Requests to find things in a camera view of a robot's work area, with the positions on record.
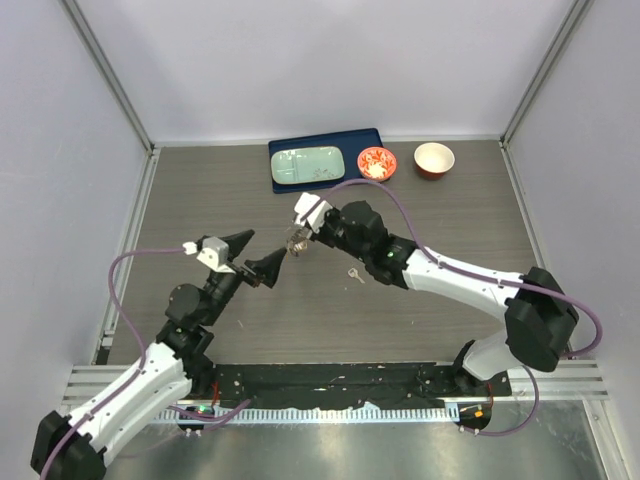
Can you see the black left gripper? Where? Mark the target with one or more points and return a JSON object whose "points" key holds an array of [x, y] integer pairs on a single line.
{"points": [[265, 269]]}

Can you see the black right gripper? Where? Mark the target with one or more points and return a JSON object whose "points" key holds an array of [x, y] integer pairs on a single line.
{"points": [[318, 235]]}

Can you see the metal key organizer with rings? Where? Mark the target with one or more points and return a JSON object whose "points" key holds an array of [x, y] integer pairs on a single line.
{"points": [[297, 240]]}

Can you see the silver key with ring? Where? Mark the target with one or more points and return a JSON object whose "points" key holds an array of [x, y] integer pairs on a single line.
{"points": [[353, 273]]}

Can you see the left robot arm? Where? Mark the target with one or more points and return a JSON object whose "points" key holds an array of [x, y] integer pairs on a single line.
{"points": [[81, 444]]}

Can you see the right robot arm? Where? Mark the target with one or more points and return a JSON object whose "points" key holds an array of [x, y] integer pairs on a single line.
{"points": [[537, 323]]}

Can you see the dark blue tray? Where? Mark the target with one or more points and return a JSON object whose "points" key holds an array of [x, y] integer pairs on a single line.
{"points": [[351, 143]]}

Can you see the light green rectangular plate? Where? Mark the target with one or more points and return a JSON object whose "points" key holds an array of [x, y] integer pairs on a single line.
{"points": [[307, 165]]}

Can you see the orange patterned small bowl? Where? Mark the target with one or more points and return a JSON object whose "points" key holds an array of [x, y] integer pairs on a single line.
{"points": [[377, 164]]}

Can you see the red cup white inside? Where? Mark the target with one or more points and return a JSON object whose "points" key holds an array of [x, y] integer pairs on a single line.
{"points": [[433, 160]]}

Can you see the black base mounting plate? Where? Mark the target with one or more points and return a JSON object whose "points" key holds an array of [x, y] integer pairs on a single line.
{"points": [[349, 385]]}

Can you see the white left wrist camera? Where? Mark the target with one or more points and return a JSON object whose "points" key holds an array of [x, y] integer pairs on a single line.
{"points": [[212, 252]]}

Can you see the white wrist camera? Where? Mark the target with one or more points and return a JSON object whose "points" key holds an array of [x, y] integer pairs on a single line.
{"points": [[310, 211], [212, 252]]}

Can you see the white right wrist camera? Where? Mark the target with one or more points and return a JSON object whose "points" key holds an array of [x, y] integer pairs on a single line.
{"points": [[310, 211]]}

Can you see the white slotted cable duct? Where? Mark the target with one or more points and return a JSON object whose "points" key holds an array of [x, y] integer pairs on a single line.
{"points": [[366, 414]]}

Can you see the left aluminium frame post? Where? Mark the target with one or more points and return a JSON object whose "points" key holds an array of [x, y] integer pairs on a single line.
{"points": [[98, 56]]}

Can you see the aluminium frame post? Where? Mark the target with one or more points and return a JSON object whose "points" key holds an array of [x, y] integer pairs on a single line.
{"points": [[98, 56], [574, 17]]}

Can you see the right aluminium frame post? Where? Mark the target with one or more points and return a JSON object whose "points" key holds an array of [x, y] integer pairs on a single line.
{"points": [[574, 17]]}

